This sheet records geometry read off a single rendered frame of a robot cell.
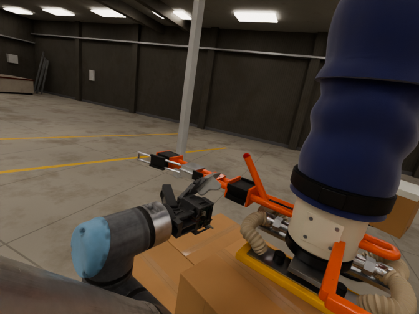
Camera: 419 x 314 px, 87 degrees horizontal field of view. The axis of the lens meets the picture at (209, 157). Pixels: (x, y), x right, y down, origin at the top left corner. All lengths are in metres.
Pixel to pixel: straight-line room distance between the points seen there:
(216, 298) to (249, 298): 0.11
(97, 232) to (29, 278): 0.21
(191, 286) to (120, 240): 0.43
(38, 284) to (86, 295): 0.06
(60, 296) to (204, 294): 0.59
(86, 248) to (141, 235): 0.09
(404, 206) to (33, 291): 2.39
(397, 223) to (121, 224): 2.29
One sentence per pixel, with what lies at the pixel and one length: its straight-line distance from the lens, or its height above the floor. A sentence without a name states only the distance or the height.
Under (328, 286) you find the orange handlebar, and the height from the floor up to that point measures 1.25.
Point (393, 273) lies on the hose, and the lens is 0.70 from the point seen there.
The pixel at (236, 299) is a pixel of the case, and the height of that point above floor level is 0.94.
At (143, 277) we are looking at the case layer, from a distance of 1.38.
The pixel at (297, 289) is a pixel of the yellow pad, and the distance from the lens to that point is 0.62.
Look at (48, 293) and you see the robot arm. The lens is 0.23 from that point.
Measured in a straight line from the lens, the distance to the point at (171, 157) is 0.87.
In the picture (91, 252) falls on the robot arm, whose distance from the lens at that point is 0.42.
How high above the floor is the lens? 1.53
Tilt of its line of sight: 16 degrees down
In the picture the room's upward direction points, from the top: 9 degrees clockwise
